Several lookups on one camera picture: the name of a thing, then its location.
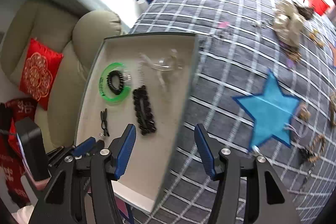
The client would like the red plastic bucket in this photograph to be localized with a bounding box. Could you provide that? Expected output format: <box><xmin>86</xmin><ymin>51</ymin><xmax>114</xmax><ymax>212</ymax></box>
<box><xmin>308</xmin><ymin>0</ymin><xmax>330</xmax><ymax>16</ymax></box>

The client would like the green translucent bangle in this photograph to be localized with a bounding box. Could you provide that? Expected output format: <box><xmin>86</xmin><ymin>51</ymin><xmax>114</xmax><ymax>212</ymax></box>
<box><xmin>99</xmin><ymin>63</ymin><xmax>132</xmax><ymax>104</ymax></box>

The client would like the black spiral hair tie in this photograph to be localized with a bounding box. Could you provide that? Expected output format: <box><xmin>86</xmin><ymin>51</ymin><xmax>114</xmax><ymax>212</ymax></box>
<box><xmin>106</xmin><ymin>70</ymin><xmax>128</xmax><ymax>94</ymax></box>

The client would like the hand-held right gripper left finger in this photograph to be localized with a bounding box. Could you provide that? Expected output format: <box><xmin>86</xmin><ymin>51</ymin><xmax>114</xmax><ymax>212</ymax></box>
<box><xmin>28</xmin><ymin>123</ymin><xmax>137</xmax><ymax>224</ymax></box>

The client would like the beige sofa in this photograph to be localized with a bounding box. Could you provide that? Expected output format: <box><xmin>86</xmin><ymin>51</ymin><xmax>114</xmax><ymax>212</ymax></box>
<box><xmin>0</xmin><ymin>0</ymin><xmax>122</xmax><ymax>151</ymax></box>

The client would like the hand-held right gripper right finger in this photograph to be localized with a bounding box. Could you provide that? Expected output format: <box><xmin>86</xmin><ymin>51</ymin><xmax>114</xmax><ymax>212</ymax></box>
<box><xmin>194</xmin><ymin>123</ymin><xmax>301</xmax><ymax>224</ymax></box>

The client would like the beige polka dot scrunchie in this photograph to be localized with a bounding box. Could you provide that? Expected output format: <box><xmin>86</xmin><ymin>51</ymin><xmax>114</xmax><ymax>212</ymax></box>
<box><xmin>273</xmin><ymin>1</ymin><xmax>306</xmax><ymax>47</ymax></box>

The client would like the red printed bag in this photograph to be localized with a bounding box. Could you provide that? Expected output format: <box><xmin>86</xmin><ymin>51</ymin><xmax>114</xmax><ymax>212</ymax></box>
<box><xmin>0</xmin><ymin>98</ymin><xmax>38</xmax><ymax>209</ymax></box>

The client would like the black beaded hair clip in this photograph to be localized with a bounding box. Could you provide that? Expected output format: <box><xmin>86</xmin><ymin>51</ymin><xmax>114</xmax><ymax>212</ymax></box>
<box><xmin>132</xmin><ymin>85</ymin><xmax>157</xmax><ymax>136</ymax></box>

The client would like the black lace hair clip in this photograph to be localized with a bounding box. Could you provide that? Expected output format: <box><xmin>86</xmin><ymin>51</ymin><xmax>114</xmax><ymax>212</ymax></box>
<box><xmin>294</xmin><ymin>1</ymin><xmax>315</xmax><ymax>20</ymax></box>

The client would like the thin hair tie gold charm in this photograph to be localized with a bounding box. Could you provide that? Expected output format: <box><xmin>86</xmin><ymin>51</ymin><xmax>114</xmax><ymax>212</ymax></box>
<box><xmin>285</xmin><ymin>103</ymin><xmax>311</xmax><ymax>140</ymax></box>

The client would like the dark hairpin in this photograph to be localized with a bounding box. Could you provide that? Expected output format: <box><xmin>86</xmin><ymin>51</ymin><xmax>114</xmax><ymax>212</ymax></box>
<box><xmin>100</xmin><ymin>109</ymin><xmax>110</xmax><ymax>136</ymax></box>

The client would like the red embroidered cushion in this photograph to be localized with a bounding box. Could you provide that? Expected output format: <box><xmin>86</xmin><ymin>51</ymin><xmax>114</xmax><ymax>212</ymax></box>
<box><xmin>19</xmin><ymin>38</ymin><xmax>64</xmax><ymax>111</ymax></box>

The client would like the shallow white cardboard box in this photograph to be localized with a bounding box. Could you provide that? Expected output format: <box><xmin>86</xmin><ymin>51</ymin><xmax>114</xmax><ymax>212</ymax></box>
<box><xmin>74</xmin><ymin>32</ymin><xmax>200</xmax><ymax>212</ymax></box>

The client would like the clear hair claw clip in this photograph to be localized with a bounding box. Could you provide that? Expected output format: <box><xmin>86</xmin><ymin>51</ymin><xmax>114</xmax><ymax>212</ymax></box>
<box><xmin>138</xmin><ymin>49</ymin><xmax>185</xmax><ymax>92</ymax></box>

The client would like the gold braided hair tie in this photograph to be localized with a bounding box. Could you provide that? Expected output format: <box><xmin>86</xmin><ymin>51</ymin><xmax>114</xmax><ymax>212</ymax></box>
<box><xmin>308</xmin><ymin>30</ymin><xmax>326</xmax><ymax>47</ymax></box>

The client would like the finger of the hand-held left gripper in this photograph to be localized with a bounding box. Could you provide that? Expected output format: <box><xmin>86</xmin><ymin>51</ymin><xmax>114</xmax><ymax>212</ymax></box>
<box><xmin>46</xmin><ymin>147</ymin><xmax>67</xmax><ymax>164</ymax></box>
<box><xmin>71</xmin><ymin>136</ymin><xmax>105</xmax><ymax>159</ymax></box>

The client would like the brown beaded bracelet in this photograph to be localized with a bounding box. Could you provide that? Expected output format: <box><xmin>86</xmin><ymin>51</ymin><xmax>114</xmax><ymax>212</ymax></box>
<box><xmin>282</xmin><ymin>43</ymin><xmax>302</xmax><ymax>62</ymax></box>

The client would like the grey checked star tablecloth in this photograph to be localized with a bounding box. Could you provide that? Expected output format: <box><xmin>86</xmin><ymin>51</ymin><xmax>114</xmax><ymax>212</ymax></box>
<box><xmin>127</xmin><ymin>0</ymin><xmax>336</xmax><ymax>224</ymax></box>

